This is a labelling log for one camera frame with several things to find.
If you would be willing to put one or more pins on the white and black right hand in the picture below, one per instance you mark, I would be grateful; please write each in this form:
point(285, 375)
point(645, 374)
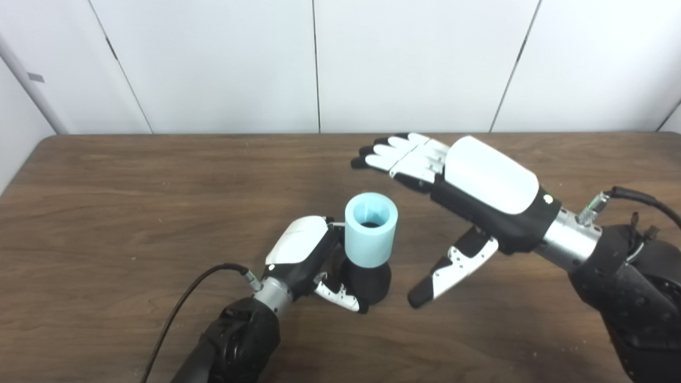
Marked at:
point(489, 181)

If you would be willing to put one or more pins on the white and black left hand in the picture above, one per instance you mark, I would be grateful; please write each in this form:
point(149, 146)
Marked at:
point(298, 242)

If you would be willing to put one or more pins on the black flared nozzle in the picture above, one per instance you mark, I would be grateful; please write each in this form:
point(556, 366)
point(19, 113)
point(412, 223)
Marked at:
point(372, 282)

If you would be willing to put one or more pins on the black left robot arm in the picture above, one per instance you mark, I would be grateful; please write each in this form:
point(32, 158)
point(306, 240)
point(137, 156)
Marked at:
point(239, 340)

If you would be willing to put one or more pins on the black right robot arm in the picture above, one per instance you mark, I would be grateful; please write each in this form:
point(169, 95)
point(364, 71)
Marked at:
point(638, 303)

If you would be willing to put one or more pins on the white wall corner trim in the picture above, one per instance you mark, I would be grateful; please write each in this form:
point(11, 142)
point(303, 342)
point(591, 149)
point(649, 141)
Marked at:
point(49, 111)

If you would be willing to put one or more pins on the small grey wall label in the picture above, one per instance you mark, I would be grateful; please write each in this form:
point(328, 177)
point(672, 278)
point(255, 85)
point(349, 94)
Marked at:
point(36, 77)

